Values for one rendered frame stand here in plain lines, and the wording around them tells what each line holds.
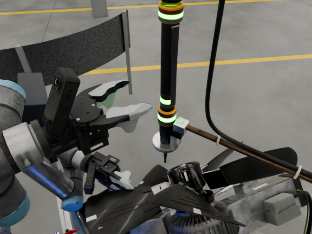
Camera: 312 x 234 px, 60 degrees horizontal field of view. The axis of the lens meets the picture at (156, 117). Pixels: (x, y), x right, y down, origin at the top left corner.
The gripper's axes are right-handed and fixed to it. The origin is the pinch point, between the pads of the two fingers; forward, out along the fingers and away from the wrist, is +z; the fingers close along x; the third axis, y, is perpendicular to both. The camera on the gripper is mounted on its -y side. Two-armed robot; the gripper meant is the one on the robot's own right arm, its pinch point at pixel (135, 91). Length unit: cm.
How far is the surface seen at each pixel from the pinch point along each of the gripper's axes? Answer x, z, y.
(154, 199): 10.8, -2.8, 23.4
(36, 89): -73, -12, 43
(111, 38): -179, 73, 90
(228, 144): 14.3, 14.3, 11.4
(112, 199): -8.2, -7.1, 48.3
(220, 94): -125, 177, 167
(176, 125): 3.6, 8.2, 11.3
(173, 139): 3.1, 7.9, 16.7
